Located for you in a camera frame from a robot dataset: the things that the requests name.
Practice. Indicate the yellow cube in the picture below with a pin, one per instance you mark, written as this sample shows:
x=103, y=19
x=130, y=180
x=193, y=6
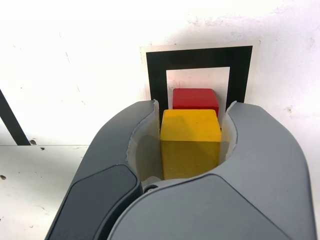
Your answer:
x=190, y=140

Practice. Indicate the black tape square outline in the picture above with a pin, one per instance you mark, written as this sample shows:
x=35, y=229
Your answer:
x=200, y=57

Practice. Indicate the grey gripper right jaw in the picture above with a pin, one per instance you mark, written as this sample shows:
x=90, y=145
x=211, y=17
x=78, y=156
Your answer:
x=250, y=187

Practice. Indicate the black tape strip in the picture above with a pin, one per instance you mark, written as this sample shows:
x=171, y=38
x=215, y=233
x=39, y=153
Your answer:
x=12, y=120

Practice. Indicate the red cube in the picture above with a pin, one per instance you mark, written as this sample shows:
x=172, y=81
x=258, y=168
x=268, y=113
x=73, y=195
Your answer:
x=193, y=98

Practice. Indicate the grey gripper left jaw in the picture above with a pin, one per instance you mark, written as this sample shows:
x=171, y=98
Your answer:
x=105, y=175

